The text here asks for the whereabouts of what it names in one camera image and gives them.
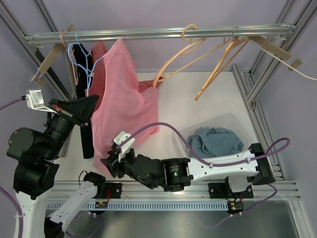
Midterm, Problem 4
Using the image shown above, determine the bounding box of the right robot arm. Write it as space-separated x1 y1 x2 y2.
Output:
101 143 276 197

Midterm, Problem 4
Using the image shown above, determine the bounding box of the left pale wooden hanger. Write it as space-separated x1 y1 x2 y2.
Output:
31 31 77 88

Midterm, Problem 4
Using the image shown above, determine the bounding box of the blue t shirt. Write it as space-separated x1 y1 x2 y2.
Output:
187 127 244 158

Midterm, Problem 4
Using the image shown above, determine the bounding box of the blue wire hanger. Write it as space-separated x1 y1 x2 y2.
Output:
68 43 95 98
74 30 84 51

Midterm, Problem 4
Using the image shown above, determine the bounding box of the pink wire hanger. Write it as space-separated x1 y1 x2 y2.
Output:
60 30 80 85

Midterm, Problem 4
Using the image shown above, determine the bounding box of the dark pink t shirt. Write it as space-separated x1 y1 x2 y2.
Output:
89 42 107 111

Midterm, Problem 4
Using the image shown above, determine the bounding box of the aluminium hanging rail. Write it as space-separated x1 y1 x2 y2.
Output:
24 24 296 45

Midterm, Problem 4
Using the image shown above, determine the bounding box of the orange wooden hanger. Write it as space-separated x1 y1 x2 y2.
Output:
195 37 247 101

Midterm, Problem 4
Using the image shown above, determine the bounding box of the pale flat wooden hanger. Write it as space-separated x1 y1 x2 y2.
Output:
244 36 317 81

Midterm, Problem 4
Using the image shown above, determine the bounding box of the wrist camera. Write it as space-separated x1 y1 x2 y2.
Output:
112 131 135 163
25 89 53 113

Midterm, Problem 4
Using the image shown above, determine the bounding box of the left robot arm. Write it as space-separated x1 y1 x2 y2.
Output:
6 94 106 238

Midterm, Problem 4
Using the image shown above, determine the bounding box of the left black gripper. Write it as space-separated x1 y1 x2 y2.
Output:
42 94 100 160

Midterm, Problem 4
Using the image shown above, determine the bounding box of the white plastic basket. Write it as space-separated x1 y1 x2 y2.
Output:
178 112 257 159

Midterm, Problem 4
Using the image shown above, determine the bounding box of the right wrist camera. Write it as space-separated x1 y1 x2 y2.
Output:
112 131 135 163

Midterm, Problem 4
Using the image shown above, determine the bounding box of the white cable duct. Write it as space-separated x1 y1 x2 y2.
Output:
46 200 229 211

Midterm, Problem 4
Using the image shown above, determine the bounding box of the light pink t shirt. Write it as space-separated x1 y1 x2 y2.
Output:
91 39 159 175

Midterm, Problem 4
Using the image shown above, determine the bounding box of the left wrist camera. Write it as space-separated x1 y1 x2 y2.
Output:
25 89 53 113

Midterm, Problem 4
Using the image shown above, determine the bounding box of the light wooden hanger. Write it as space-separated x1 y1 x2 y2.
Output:
152 24 229 88

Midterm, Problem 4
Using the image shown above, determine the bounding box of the front aluminium rail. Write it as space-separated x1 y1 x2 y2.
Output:
50 180 301 201

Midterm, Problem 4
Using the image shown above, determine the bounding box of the black garment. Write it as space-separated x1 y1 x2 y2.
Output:
71 42 96 159

